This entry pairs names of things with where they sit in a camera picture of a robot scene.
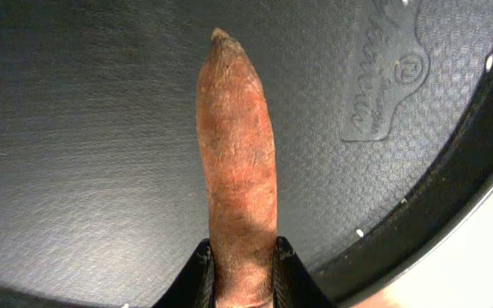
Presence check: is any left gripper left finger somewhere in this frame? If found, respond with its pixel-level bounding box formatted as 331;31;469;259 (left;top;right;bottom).
153;239;215;308

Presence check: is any round black serving tray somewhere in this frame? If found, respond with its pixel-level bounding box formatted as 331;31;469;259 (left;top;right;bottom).
0;0;493;307

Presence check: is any orange carrot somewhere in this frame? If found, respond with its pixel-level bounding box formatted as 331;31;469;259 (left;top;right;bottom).
196;28;277;307

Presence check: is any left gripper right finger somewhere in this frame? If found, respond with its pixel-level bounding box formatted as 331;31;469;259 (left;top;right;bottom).
273;236;334;308

